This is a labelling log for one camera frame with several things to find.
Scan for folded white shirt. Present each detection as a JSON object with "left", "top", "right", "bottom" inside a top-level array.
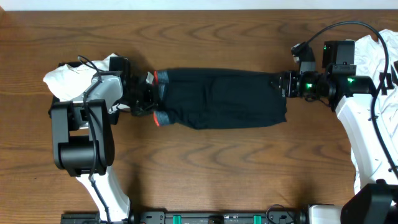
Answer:
[{"left": 43, "top": 64, "right": 123, "bottom": 110}]

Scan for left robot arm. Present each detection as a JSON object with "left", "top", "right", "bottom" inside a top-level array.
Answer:
[{"left": 49, "top": 55, "right": 155, "bottom": 223}]

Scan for black leggings with red waistband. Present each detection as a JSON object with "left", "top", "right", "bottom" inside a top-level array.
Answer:
[{"left": 154, "top": 68, "right": 287, "bottom": 129}]

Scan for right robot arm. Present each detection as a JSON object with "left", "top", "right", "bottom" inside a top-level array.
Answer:
[{"left": 271, "top": 72, "right": 397, "bottom": 223}]

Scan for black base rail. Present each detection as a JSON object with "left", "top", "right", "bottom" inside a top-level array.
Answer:
[{"left": 60, "top": 210, "right": 308, "bottom": 224}]

